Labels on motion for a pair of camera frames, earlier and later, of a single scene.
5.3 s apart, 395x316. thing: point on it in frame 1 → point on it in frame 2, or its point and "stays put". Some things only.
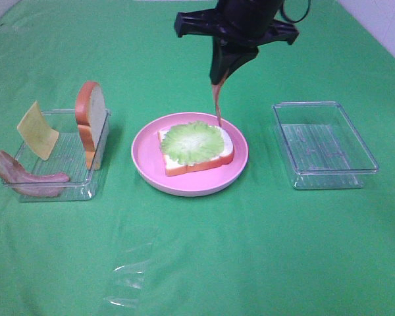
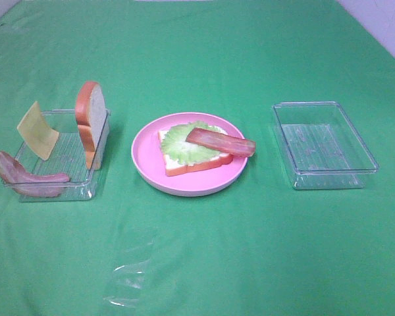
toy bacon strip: [216, 89] → [221, 141]
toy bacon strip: [11, 172] stays put
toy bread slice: [227, 155] stays put
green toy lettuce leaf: [192, 143] stays put
